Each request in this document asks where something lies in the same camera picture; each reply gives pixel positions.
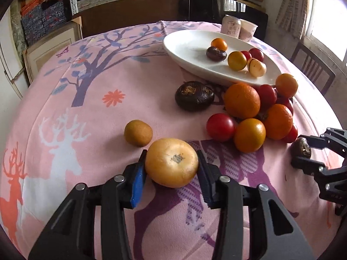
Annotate dark brown passion fruit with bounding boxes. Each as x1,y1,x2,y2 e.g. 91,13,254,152
290,137,312,158

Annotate large orange mandarin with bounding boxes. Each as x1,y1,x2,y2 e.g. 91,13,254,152
224,83,260,120

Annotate large tan round fruit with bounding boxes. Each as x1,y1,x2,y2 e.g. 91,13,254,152
145,138,199,189

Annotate small brown round fruit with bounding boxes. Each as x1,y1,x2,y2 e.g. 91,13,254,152
124,120,153,147

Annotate small red cherry tomato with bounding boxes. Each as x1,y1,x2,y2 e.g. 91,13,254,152
248,48,264,62

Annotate yellow orange tomato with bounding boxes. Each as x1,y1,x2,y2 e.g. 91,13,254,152
228,51,247,71

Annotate small orange kumquat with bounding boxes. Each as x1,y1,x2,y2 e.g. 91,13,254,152
211,38,228,52

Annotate dark wooden chair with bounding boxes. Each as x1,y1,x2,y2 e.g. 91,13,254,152
290,42,336,96

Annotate pink deer print tablecloth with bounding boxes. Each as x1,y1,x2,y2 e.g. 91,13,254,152
1,21,341,259

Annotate beige patterned curtain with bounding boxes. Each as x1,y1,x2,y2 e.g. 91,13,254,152
276,0,309,39

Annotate white paper cup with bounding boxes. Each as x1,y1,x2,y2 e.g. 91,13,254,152
239,19,258,42

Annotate white drink can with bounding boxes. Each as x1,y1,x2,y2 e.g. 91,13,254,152
221,15,242,38

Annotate white ceramic plate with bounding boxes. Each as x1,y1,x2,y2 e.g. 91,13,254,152
163,30,281,86

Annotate framed picture leaning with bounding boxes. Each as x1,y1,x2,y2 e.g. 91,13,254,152
23,17,82,83

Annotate dark wooden cabinet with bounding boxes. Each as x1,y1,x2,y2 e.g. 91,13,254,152
73,0,189,37

